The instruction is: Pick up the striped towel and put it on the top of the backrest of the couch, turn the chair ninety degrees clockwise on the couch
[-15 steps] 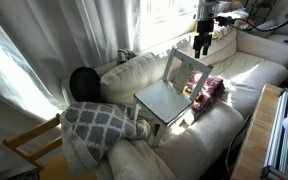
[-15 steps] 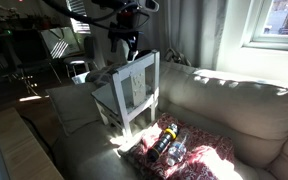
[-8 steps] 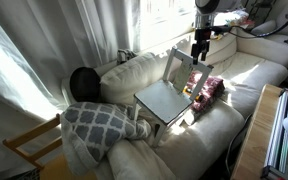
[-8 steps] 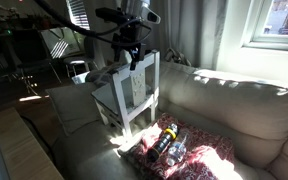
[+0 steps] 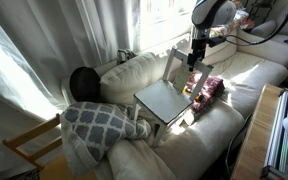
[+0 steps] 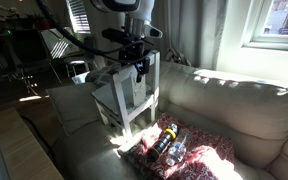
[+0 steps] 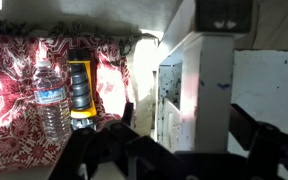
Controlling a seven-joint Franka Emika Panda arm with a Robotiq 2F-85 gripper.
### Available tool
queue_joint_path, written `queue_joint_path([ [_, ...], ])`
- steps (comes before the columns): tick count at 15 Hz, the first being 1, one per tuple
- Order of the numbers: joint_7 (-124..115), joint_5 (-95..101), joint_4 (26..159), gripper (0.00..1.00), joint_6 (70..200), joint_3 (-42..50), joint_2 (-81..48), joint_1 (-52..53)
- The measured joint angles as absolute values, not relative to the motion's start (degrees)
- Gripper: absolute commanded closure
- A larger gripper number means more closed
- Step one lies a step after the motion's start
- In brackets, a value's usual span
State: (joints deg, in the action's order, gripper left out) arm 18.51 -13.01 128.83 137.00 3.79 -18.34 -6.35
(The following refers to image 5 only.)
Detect aluminium rail frame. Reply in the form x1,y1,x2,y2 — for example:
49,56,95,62
261,89,288,180

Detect grey white striped towel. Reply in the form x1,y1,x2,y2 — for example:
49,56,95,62
116,48,138,65

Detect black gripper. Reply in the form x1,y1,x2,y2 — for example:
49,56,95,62
187,38,207,73

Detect light wooden table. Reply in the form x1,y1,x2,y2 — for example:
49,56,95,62
231,83,285,180

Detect black metal rack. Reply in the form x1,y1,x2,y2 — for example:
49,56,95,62
242,0,278,21

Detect cream throw pillow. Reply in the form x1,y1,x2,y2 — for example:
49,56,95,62
106,138,177,180

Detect cream fabric couch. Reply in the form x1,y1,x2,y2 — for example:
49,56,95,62
61,28,288,180

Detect grey patterned pillow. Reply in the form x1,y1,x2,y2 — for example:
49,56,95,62
59,101,153,176

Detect light wooden chair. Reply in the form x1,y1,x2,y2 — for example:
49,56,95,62
2,113,98,180

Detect small white wooden chair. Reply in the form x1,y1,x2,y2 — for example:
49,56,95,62
132,46,216,148

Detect white sheer curtain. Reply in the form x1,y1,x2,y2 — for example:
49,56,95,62
0,0,198,176

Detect black round cushion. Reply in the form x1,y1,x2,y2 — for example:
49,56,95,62
69,66,102,103

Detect dark woven basket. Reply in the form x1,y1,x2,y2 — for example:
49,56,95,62
3,167,41,180

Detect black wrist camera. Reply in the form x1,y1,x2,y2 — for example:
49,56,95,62
206,34,228,48

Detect pink striped pillow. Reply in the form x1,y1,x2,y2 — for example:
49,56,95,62
209,8,252,38

